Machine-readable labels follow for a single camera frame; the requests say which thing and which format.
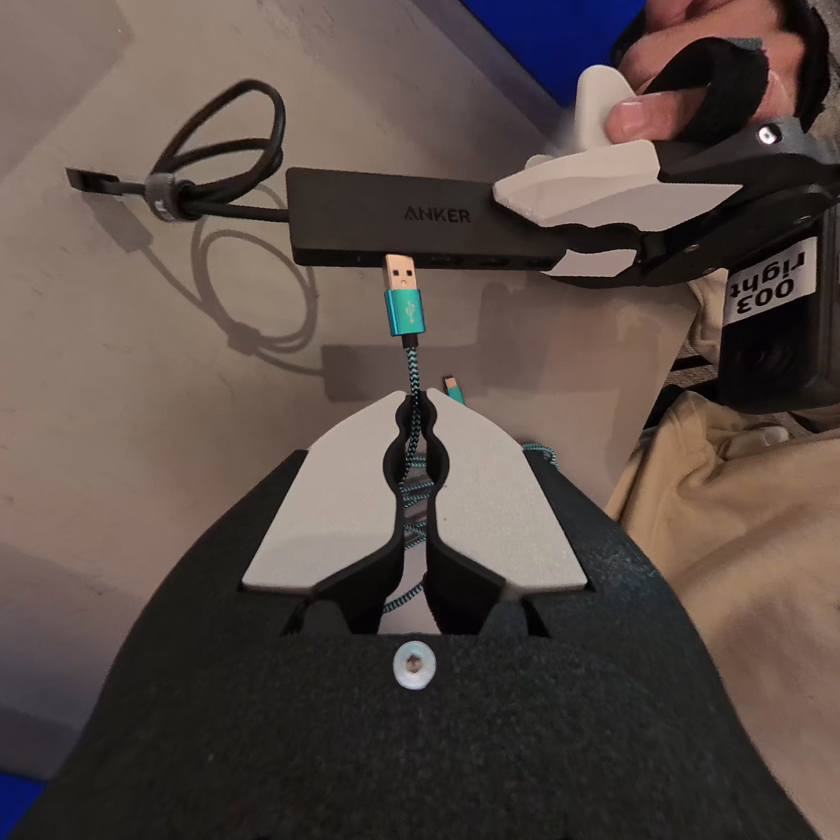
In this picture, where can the beige hoodie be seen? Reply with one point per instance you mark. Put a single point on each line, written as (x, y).
(754, 525)

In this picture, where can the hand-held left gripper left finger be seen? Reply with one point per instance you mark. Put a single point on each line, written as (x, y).
(328, 518)

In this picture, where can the blue plastic bin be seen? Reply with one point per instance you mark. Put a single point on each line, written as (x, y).
(16, 814)
(558, 39)

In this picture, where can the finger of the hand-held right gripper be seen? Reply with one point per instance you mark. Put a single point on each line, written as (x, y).
(590, 266)
(590, 197)

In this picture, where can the person's right hand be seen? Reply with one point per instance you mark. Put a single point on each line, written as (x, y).
(669, 39)

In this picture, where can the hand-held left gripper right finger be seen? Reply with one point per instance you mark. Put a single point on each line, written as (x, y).
(505, 518)

